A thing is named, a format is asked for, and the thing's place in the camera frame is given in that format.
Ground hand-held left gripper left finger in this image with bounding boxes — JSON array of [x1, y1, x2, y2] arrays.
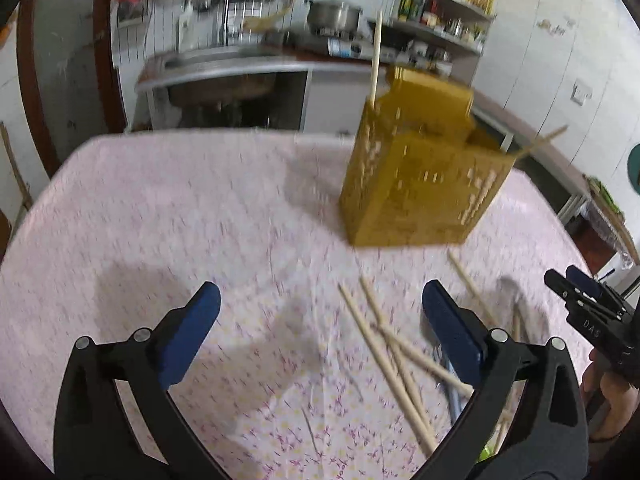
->
[[52, 281, 233, 480]]

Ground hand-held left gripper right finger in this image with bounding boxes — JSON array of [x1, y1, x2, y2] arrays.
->
[[421, 280, 590, 480]]

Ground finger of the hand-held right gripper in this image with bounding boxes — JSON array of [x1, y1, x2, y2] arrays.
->
[[566, 265, 628, 311], [544, 269, 601, 321]]

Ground green-handled metal fork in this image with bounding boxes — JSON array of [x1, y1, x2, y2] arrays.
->
[[434, 345, 493, 463]]

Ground yellow perforated utensil holder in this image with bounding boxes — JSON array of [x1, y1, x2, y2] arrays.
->
[[339, 65, 518, 248]]

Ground person's right hand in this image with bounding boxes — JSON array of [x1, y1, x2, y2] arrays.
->
[[581, 350, 639, 442]]

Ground pink floral tablecloth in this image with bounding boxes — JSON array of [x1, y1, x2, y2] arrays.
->
[[0, 130, 596, 480]]

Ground long side table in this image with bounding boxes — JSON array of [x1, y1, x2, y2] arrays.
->
[[472, 90, 640, 266]]

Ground steel kitchen sink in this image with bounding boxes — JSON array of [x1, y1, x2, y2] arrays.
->
[[165, 50, 278, 108]]

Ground steel kitchen counter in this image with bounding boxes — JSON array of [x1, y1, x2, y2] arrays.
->
[[135, 52, 396, 133]]

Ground sink faucet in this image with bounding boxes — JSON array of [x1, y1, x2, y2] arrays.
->
[[220, 0, 238, 46]]

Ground gas stove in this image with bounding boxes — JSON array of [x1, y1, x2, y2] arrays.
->
[[280, 30, 373, 59]]

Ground steel cooking pot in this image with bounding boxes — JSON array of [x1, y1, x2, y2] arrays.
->
[[305, 0, 363, 33]]

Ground white wall socket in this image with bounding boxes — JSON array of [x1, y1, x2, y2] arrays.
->
[[570, 80, 595, 106]]

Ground wall shelf with jars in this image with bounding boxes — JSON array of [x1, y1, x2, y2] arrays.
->
[[390, 0, 496, 86]]

